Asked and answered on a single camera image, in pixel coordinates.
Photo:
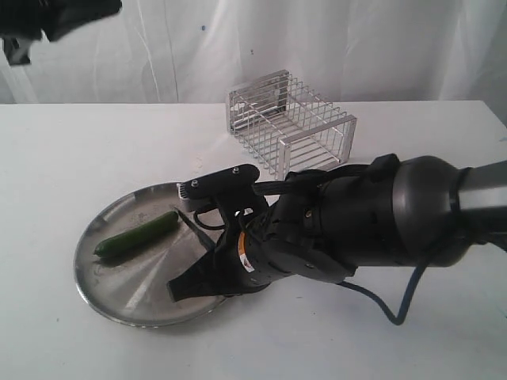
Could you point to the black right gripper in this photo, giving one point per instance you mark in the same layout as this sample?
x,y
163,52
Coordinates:
x,y
240,264

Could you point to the black handled knife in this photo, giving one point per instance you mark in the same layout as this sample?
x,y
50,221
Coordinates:
x,y
204,240

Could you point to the green cucumber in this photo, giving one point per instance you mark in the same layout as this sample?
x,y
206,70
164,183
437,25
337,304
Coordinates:
x,y
142,235

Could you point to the wire metal utensil rack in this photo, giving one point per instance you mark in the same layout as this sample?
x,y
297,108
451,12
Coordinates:
x,y
287,126

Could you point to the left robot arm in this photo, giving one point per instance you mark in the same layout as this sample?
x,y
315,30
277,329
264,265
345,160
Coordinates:
x,y
25,22

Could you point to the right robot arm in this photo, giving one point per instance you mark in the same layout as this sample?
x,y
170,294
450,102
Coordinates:
x,y
324,225

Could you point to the round stainless steel plate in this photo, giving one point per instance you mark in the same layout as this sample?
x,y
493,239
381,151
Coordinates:
x,y
131,289

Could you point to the white backdrop curtain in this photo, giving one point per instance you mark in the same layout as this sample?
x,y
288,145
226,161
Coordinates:
x,y
194,51

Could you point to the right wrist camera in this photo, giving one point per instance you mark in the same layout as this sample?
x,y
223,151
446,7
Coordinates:
x,y
201,191

